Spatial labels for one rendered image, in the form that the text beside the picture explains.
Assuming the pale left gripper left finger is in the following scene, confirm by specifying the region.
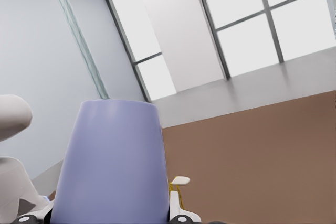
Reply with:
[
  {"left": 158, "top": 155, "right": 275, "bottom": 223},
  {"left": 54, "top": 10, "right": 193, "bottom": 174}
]
[{"left": 15, "top": 199, "right": 55, "bottom": 224}]

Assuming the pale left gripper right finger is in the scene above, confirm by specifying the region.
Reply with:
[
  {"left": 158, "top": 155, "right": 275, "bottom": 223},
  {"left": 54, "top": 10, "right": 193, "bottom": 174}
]
[{"left": 169, "top": 190, "right": 203, "bottom": 224}]

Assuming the lavender purple cup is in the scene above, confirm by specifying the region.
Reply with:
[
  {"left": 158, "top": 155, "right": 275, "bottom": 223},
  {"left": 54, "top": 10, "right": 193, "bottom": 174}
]
[{"left": 49, "top": 99, "right": 170, "bottom": 224}]

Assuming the white yellow cup holder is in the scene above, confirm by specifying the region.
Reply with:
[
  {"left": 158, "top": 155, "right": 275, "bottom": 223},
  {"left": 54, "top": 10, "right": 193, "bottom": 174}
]
[{"left": 169, "top": 176, "right": 191, "bottom": 209}]

